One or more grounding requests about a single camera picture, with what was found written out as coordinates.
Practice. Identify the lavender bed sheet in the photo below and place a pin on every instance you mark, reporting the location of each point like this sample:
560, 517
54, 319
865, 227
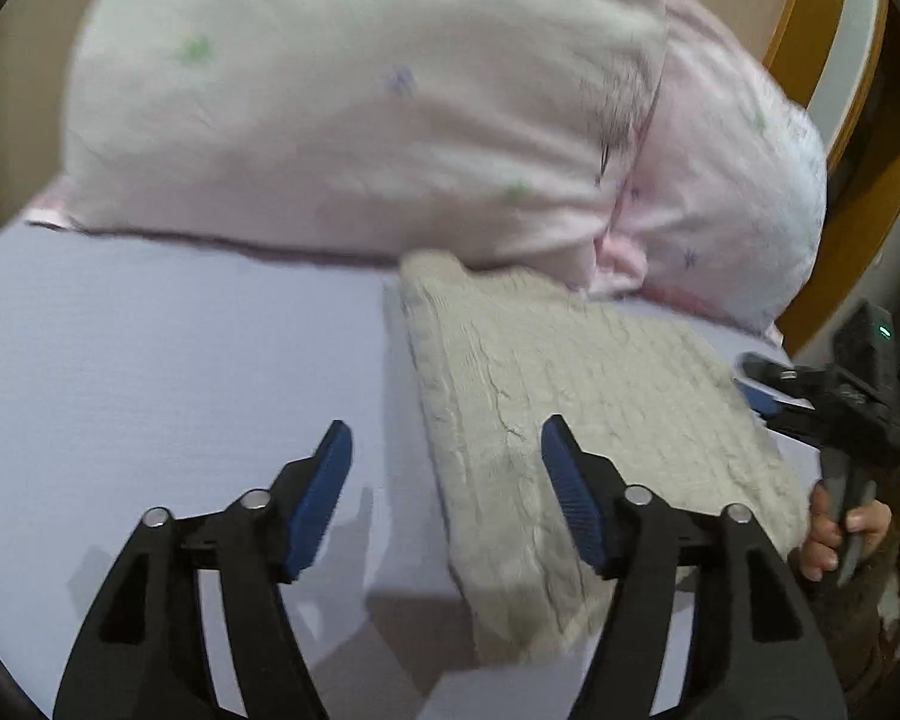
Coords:
172, 367

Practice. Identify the pink pillow with small flowers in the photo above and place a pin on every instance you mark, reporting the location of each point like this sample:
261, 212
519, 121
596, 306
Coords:
720, 180

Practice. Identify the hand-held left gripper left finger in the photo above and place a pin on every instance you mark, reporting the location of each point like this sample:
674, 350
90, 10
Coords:
316, 499

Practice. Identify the person's right hand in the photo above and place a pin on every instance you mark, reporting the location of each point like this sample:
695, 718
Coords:
825, 540

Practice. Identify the wooden headboard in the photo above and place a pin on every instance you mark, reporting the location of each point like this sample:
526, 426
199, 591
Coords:
840, 127

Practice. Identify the white pillow with small flowers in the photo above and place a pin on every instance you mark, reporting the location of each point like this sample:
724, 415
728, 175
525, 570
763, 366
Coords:
360, 105

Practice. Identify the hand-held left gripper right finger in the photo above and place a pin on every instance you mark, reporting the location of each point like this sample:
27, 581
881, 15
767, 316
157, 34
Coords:
570, 484

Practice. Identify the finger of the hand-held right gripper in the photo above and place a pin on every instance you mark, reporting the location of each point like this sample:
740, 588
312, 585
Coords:
766, 382

